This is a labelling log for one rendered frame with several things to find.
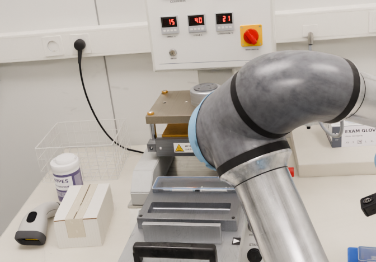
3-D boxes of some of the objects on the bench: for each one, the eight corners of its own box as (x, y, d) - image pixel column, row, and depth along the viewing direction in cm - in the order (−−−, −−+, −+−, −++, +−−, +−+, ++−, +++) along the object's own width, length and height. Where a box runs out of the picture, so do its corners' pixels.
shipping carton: (75, 210, 154) (70, 184, 150) (117, 209, 152) (112, 182, 149) (55, 248, 137) (48, 220, 133) (101, 247, 135) (95, 218, 132)
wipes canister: (64, 192, 165) (54, 151, 159) (89, 192, 164) (81, 149, 158) (55, 207, 157) (45, 164, 151) (81, 206, 156) (73, 163, 150)
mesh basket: (63, 153, 193) (56, 122, 188) (131, 150, 190) (126, 117, 185) (42, 183, 173) (34, 148, 168) (118, 179, 169) (112, 144, 164)
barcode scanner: (42, 210, 156) (37, 187, 153) (67, 209, 155) (62, 186, 152) (15, 251, 137) (8, 227, 134) (43, 251, 136) (37, 225, 133)
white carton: (325, 132, 176) (325, 113, 173) (394, 129, 174) (395, 108, 171) (331, 148, 165) (332, 127, 162) (405, 144, 163) (407, 122, 160)
